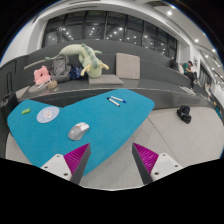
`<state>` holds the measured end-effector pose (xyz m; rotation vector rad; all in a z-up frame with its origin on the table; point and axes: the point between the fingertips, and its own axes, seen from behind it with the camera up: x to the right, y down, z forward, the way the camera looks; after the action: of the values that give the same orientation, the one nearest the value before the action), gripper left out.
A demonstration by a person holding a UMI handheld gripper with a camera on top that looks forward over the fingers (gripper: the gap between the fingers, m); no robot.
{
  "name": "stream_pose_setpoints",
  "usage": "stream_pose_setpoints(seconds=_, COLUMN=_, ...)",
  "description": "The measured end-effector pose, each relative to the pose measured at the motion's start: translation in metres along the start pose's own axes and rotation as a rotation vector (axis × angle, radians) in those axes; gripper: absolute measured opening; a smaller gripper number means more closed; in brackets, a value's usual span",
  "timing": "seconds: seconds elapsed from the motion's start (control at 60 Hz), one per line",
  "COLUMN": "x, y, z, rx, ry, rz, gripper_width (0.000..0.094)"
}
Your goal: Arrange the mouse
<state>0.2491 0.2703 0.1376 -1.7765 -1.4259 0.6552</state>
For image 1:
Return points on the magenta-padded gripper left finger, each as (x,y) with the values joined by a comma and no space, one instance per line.
(56,165)

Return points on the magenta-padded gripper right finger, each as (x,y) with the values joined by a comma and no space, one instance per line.
(165,165)

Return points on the grey computer mouse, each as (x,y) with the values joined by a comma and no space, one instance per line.
(78,131)

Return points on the round light blue mouse pad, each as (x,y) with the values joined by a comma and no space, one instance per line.
(47,114)

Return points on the black bag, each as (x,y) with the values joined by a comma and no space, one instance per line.
(184,114)

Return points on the small green eraser block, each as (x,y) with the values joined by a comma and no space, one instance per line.
(26,111)

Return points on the black case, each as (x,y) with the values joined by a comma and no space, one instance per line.
(7,103)

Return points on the flat grey seat cushion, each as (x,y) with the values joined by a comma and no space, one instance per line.
(105,80)
(38,88)
(22,92)

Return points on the small round tan pouch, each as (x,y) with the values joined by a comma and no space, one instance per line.
(52,85)

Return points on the white marker with black cap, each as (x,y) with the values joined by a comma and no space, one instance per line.
(113,101)

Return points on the pink plush cushion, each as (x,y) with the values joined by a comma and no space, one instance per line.
(41,75)

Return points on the dark blue patterned bag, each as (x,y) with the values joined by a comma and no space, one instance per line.
(76,72)

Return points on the person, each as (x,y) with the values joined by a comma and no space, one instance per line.
(189,71)

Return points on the grey backpack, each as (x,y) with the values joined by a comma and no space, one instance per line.
(60,68)

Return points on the upright grey seat cushion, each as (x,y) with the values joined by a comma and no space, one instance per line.
(128,66)

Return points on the green dragon plush toy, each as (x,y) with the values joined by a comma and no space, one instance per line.
(91,63)

